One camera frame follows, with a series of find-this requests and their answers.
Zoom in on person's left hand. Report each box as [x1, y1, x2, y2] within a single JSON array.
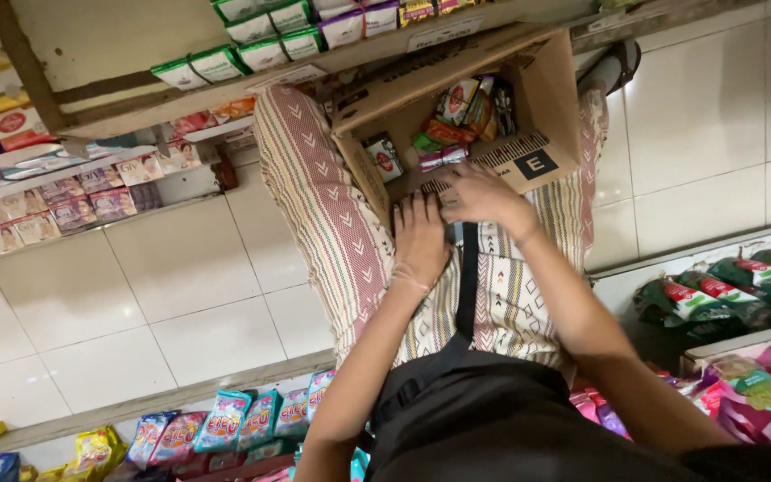
[[391, 191, 454, 291]]

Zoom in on person's right hand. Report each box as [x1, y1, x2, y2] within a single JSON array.
[[438, 162, 544, 246]]

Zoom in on brown cardboard box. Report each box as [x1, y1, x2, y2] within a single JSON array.
[[330, 23, 584, 232]]

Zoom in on pink white packet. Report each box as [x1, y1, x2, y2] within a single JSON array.
[[419, 145, 470, 172]]

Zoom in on white soap packet red label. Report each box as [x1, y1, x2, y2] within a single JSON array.
[[363, 132, 405, 184]]

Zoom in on orange packet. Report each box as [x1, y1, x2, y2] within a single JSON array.
[[422, 118, 477, 146]]

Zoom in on brown packet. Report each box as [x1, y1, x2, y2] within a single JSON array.
[[466, 90, 499, 143]]

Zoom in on person's patterned trousers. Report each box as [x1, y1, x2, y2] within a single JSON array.
[[252, 83, 611, 376]]

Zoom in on white red snack packet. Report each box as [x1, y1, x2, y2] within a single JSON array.
[[439, 77, 481, 127]]

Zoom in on dark glossy packet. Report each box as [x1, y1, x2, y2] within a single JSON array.
[[493, 82, 518, 137]]

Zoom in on person's foot in black sandal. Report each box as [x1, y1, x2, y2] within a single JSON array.
[[576, 39, 643, 99]]

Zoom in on shelf of green and pink bags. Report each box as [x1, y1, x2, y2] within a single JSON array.
[[569, 220, 771, 453]]

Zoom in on wooden shelf rack of soaps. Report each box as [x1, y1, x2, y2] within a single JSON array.
[[0, 0, 771, 267]]

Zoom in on shelf of detergent sachets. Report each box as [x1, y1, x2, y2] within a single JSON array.
[[0, 367, 374, 482]]

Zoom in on black bag strap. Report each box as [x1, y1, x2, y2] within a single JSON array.
[[367, 222, 481, 436]]

